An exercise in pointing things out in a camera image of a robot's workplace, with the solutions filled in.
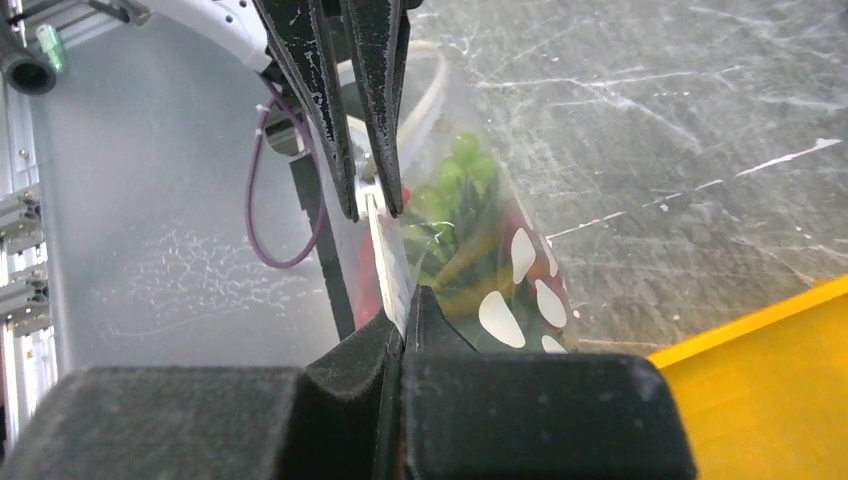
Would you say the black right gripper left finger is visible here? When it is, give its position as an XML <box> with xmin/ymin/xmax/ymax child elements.
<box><xmin>1</xmin><ymin>315</ymin><xmax>403</xmax><ymax>479</ymax></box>

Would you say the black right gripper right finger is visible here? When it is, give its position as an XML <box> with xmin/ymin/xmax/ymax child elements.
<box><xmin>401</xmin><ymin>286</ymin><xmax>697</xmax><ymax>479</ymax></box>

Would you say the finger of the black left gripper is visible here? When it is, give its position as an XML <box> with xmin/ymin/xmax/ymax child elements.
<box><xmin>341</xmin><ymin>0</ymin><xmax>410</xmax><ymax>217</ymax></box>
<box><xmin>255</xmin><ymin>0</ymin><xmax>359</xmax><ymax>222</ymax></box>

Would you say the orange toy pineapple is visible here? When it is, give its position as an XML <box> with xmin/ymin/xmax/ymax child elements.
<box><xmin>402</xmin><ymin>177</ymin><xmax>521</xmax><ymax>318</ymax></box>

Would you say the clear zip top bag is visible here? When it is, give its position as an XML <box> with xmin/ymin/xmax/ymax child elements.
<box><xmin>311</xmin><ymin>39</ymin><xmax>579</xmax><ymax>356</ymax></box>

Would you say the green toy grape bunch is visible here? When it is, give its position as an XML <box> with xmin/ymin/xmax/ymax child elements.
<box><xmin>409</xmin><ymin>132</ymin><xmax>498</xmax><ymax>223</ymax></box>

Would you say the yellow plastic tray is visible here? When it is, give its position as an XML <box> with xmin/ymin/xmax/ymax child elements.
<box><xmin>649</xmin><ymin>277</ymin><xmax>847</xmax><ymax>479</ymax></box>

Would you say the red toy chili pepper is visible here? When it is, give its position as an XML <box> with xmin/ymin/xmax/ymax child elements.
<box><xmin>352</xmin><ymin>182</ymin><xmax>414</xmax><ymax>333</ymax></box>

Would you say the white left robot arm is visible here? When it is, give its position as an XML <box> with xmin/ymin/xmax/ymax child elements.
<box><xmin>91</xmin><ymin>0</ymin><xmax>420</xmax><ymax>221</ymax></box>

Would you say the aluminium frame rail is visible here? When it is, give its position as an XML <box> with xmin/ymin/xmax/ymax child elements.
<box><xmin>1</xmin><ymin>1</ymin><xmax>58</xmax><ymax>451</ymax></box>

